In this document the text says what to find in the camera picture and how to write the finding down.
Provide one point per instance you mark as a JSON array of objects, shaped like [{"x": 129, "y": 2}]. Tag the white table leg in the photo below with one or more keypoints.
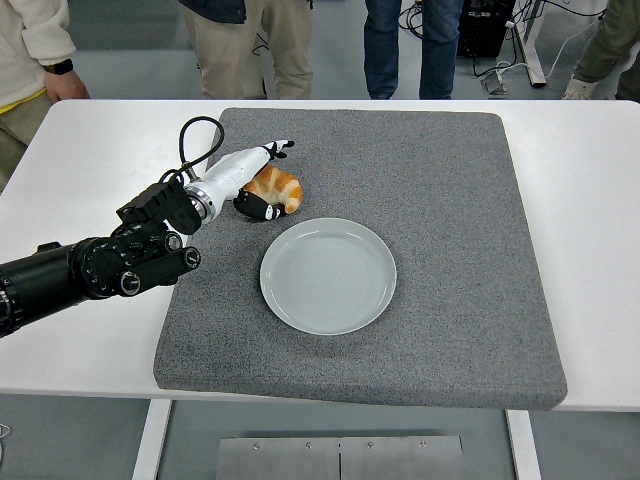
[
  {"x": 150, "y": 440},
  {"x": 524, "y": 445}
]

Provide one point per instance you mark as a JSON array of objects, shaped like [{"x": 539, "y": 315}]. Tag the person in white jacket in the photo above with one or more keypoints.
[{"x": 25, "y": 45}]

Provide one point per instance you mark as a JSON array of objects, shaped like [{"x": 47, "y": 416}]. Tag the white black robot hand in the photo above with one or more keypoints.
[{"x": 235, "y": 167}]

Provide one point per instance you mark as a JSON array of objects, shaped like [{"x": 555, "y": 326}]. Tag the grey metal plate with screws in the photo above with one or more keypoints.
[{"x": 300, "y": 460}]

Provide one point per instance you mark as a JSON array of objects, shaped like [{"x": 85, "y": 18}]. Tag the grey metal floor bracket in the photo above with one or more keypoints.
[{"x": 494, "y": 82}]

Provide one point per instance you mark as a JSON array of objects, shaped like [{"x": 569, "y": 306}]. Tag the person in olive trousers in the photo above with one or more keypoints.
[{"x": 615, "y": 45}]

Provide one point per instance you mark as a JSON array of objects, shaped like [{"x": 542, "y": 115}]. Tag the person's hand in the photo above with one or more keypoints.
[{"x": 65, "y": 86}]

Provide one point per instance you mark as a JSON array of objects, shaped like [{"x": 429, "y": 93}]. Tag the grey round plate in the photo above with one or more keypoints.
[{"x": 327, "y": 277}]

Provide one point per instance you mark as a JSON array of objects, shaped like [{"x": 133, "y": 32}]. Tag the black wrist watch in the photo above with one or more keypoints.
[{"x": 59, "y": 67}]

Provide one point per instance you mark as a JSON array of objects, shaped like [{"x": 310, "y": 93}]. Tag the grey felt mat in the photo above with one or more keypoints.
[{"x": 425, "y": 225}]

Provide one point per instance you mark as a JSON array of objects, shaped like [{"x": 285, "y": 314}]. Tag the golden croissant bread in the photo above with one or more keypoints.
[{"x": 280, "y": 187}]

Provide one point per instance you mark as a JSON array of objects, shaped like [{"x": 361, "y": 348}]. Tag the person in beige trousers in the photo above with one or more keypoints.
[{"x": 290, "y": 50}]

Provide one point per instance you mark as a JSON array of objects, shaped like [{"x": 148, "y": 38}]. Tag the white desk leg frame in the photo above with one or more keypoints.
[{"x": 532, "y": 55}]

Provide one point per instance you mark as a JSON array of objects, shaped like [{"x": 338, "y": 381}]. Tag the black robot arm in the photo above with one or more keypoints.
[{"x": 100, "y": 265}]

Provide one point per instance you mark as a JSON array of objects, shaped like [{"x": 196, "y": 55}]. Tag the person in blue jeans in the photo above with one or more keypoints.
[{"x": 440, "y": 50}]

